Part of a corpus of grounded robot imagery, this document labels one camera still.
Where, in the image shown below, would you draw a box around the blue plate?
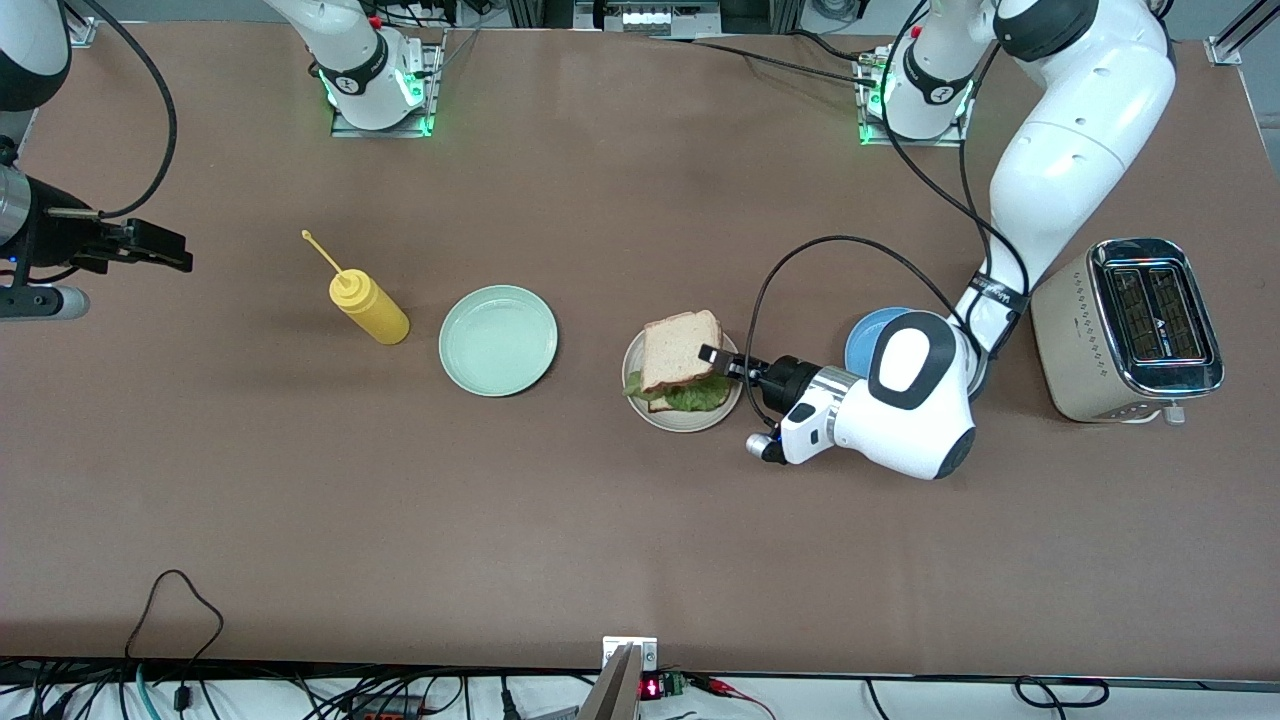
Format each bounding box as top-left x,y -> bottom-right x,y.
845,307 -> 991,401

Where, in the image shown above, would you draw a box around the beige plate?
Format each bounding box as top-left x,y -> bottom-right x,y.
622,330 -> 745,433

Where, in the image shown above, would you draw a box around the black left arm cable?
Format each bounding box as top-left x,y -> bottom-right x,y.
745,0 -> 1031,426

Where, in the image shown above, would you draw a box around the red clip lead wires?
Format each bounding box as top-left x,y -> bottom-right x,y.
690,675 -> 776,720

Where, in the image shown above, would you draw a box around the pale green plate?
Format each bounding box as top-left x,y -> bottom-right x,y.
438,285 -> 559,398

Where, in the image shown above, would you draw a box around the thin black looped cable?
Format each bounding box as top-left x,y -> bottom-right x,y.
124,568 -> 227,713

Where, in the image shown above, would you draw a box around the black coiled cable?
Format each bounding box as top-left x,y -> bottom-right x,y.
1014,676 -> 1111,709

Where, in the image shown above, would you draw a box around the aluminium bar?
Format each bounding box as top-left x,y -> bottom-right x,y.
578,643 -> 643,720

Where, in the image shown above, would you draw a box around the small metal bracket plate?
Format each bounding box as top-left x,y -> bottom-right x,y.
602,636 -> 660,673

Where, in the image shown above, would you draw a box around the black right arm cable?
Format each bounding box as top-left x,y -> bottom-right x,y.
75,0 -> 181,219

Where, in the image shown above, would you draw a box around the beige chrome toaster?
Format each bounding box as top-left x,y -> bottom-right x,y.
1030,237 -> 1226,426

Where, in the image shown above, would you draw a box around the grey power strip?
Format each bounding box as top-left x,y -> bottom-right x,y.
573,0 -> 723,37

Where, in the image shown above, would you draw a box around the yellow squeeze bottle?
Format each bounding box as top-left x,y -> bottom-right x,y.
302,230 -> 411,346

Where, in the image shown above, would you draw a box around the black cable across table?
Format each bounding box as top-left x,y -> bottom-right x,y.
650,36 -> 881,91

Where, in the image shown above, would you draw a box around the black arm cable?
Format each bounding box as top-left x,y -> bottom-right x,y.
745,0 -> 1031,426
75,0 -> 181,219

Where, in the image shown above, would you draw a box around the green lettuce leaf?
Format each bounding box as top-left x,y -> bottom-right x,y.
624,370 -> 734,414

